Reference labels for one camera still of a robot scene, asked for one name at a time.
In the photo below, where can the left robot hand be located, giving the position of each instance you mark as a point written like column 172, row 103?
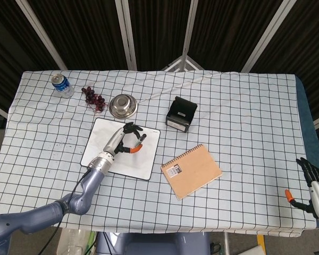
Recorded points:
column 114, row 142

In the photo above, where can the whiteboard marker with black cap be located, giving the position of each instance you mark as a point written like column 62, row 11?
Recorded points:
column 141, row 139

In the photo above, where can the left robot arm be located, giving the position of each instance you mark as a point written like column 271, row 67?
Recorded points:
column 93, row 183

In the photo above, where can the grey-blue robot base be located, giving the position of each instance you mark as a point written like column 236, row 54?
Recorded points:
column 154, row 244

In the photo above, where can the stainless steel bowl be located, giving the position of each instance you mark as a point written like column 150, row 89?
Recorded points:
column 123, row 106

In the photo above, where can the bunch of red grapes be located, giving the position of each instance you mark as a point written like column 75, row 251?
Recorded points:
column 93, row 99

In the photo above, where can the blue white drink can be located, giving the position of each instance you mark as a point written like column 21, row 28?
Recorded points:
column 62, row 86

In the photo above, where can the kraft spiral notebook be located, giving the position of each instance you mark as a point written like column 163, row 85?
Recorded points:
column 194, row 172

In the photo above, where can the white black checkered tablecloth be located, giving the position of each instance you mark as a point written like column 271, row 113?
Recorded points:
column 242, row 127

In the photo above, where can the white board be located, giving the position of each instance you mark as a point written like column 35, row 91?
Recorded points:
column 143, row 164

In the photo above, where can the white screen foot bracket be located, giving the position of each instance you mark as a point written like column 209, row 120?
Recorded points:
column 184, row 63

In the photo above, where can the white screen frame post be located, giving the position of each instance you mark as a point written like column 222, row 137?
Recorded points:
column 189, row 29
column 126, row 34
column 268, row 37
column 42, row 37

